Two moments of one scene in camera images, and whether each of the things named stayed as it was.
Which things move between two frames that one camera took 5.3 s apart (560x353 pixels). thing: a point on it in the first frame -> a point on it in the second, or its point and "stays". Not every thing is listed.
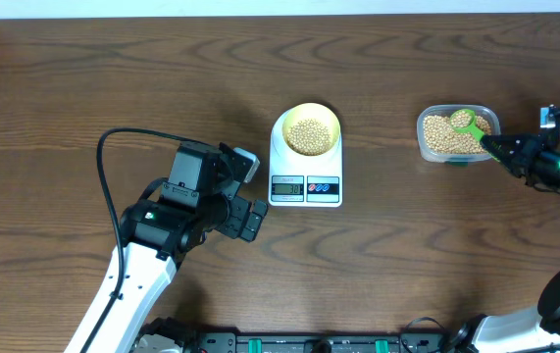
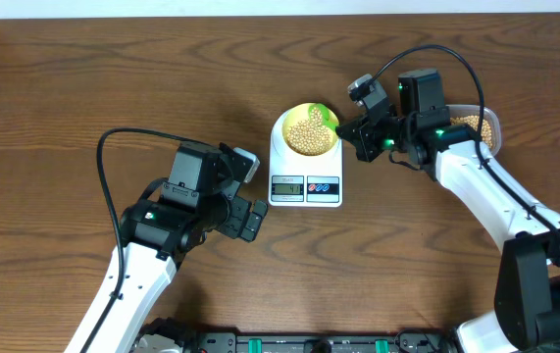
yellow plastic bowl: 311,129 stays
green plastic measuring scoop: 463,119 -> 319,114
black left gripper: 233,225 stays
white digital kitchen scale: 302,180 stays
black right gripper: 521,161 -> 360,138
